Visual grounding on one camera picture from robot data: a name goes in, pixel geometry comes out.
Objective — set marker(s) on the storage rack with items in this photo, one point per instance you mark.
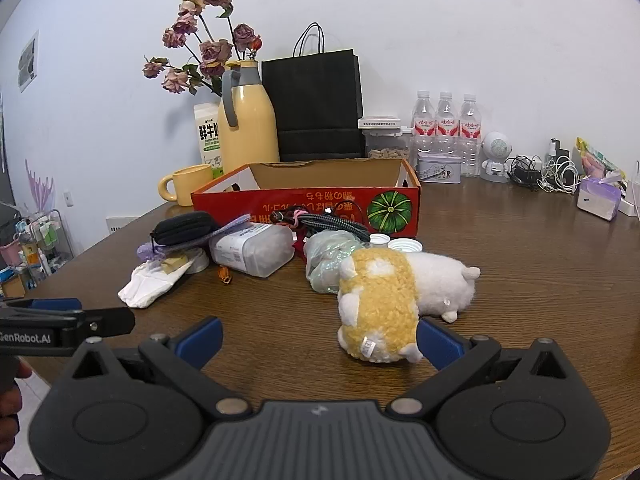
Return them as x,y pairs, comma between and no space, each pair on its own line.
35,250

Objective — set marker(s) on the beige small block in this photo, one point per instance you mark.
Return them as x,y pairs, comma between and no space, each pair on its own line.
175,263

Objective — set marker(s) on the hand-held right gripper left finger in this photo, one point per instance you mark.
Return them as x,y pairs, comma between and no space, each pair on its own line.
206,335

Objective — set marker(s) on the colourful snack packet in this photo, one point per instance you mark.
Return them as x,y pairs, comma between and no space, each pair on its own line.
595,157

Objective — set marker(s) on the clear food storage container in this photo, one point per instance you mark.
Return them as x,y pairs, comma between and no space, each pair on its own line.
385,145

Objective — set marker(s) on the purple flower wall sticker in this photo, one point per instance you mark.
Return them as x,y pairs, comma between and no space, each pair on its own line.
40,187

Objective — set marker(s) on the wall poster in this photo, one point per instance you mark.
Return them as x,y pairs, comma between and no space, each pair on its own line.
28,62

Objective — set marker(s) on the black paper bag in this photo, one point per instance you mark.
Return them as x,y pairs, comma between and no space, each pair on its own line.
315,105

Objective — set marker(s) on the white packet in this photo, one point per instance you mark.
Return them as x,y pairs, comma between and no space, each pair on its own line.
147,287

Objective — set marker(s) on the yellow and white plush toy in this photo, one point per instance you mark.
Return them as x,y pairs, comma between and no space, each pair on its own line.
380,305

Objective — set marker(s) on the white ribbed bottle cap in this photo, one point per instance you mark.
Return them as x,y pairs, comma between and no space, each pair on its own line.
379,240
406,245

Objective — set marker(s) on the black zip pouch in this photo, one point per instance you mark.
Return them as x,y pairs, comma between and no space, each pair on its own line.
182,227

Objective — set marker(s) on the water bottle red label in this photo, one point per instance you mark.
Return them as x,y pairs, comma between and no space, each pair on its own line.
470,135
423,127
447,127

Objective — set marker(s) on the person's left hand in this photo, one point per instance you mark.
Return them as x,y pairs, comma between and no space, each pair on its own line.
9,410

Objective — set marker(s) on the yellow mug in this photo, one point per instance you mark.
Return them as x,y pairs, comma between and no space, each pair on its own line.
192,185

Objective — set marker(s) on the iridescent plastic bag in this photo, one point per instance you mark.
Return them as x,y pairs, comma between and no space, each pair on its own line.
322,260

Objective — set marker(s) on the dried pink rose bouquet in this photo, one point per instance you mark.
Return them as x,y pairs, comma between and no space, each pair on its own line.
212,50

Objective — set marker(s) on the white plastic box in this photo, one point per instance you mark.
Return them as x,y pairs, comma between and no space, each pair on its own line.
630,206

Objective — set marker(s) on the white wall outlet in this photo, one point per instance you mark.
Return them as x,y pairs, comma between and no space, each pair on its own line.
68,198

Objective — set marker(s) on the purple tissue pack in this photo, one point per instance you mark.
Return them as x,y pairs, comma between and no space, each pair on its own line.
597,199

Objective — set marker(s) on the white robot speaker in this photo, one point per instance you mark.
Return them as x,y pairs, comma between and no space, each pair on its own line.
496,152

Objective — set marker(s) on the white milk carton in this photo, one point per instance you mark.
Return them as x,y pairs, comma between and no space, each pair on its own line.
207,135

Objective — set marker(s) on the red cardboard box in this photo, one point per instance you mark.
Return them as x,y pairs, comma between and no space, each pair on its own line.
320,207

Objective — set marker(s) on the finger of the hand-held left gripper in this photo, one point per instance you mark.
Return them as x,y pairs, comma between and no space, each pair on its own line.
107,321
52,304

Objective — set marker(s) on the yellow thermos jug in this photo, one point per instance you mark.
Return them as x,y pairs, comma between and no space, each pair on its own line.
250,125

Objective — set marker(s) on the white flat box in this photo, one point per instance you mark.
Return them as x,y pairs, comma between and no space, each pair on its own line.
379,122

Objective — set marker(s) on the white tape roll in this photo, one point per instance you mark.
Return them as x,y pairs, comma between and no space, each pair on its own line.
199,261

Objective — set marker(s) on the grey tin box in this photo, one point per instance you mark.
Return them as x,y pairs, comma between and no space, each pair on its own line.
439,169

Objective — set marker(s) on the small orange object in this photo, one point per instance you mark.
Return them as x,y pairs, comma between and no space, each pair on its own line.
224,274

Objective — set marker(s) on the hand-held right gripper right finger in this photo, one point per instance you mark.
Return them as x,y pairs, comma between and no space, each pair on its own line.
440,346

